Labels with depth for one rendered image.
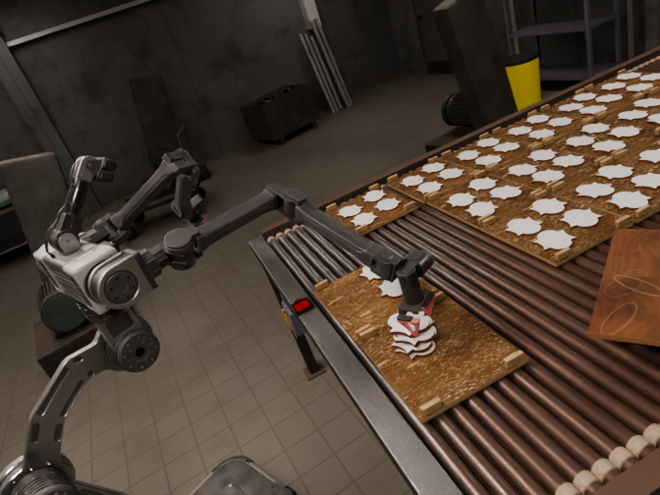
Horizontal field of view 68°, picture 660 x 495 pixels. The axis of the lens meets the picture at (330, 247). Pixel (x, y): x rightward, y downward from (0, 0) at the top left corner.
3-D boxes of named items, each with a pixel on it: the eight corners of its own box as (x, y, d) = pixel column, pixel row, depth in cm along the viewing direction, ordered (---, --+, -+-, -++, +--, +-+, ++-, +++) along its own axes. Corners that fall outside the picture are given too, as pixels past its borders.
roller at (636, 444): (647, 473, 105) (647, 459, 102) (324, 218, 274) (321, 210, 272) (665, 462, 106) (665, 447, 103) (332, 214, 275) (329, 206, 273)
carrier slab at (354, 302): (357, 345, 164) (355, 341, 163) (313, 295, 200) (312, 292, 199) (442, 297, 172) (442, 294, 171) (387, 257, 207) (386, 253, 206)
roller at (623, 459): (630, 486, 104) (630, 471, 101) (316, 222, 273) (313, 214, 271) (647, 474, 105) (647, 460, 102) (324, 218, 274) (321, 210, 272)
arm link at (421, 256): (376, 275, 146) (379, 255, 140) (398, 254, 153) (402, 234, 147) (410, 296, 141) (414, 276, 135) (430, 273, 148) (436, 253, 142)
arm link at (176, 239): (278, 196, 170) (277, 174, 163) (304, 216, 164) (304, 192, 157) (164, 260, 147) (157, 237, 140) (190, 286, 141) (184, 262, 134)
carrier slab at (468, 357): (421, 424, 128) (420, 420, 127) (358, 345, 164) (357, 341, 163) (529, 361, 135) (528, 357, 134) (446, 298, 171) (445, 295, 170)
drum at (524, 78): (522, 108, 596) (515, 52, 566) (553, 109, 562) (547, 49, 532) (499, 121, 581) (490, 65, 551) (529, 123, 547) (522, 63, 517)
